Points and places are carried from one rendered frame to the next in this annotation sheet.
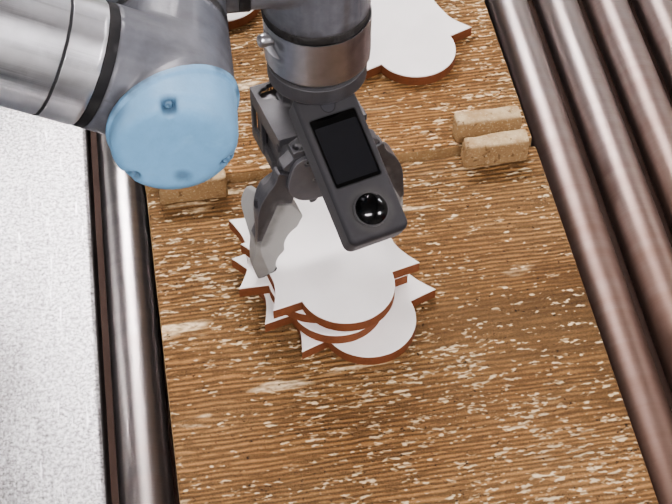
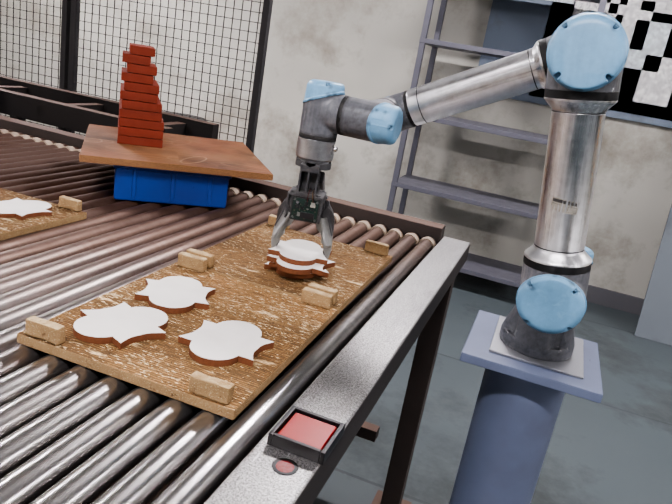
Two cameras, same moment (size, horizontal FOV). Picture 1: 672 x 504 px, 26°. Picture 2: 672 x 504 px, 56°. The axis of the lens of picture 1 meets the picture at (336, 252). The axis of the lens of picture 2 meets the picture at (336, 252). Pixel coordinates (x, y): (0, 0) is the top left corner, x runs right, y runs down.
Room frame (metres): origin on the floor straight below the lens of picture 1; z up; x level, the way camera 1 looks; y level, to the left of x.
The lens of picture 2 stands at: (1.85, 0.62, 1.39)
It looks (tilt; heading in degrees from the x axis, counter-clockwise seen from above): 17 degrees down; 206
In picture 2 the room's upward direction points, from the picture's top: 10 degrees clockwise
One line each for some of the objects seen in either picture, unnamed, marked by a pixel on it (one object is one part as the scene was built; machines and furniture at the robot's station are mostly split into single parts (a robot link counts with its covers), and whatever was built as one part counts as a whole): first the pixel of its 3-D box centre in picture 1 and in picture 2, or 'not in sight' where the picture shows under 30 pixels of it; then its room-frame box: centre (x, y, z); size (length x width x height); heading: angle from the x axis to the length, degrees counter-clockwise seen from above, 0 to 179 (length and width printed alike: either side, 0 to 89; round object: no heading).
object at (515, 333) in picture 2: not in sight; (541, 321); (0.54, 0.49, 0.93); 0.15 x 0.15 x 0.10
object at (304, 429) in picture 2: not in sight; (306, 434); (1.22, 0.32, 0.92); 0.06 x 0.06 x 0.01; 8
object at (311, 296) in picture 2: not in sight; (317, 298); (0.87, 0.13, 0.95); 0.06 x 0.02 x 0.03; 99
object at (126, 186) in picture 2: not in sight; (169, 174); (0.45, -0.63, 0.97); 0.31 x 0.31 x 0.10; 46
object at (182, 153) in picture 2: not in sight; (174, 150); (0.40, -0.67, 1.03); 0.50 x 0.50 x 0.02; 46
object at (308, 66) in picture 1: (313, 36); (316, 150); (0.76, 0.02, 1.20); 0.08 x 0.08 x 0.05
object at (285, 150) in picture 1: (313, 110); (308, 190); (0.76, 0.02, 1.12); 0.09 x 0.08 x 0.12; 23
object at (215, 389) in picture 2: not in sight; (211, 387); (1.26, 0.19, 0.95); 0.06 x 0.02 x 0.03; 99
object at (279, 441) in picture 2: not in sight; (307, 433); (1.22, 0.32, 0.92); 0.08 x 0.08 x 0.02; 8
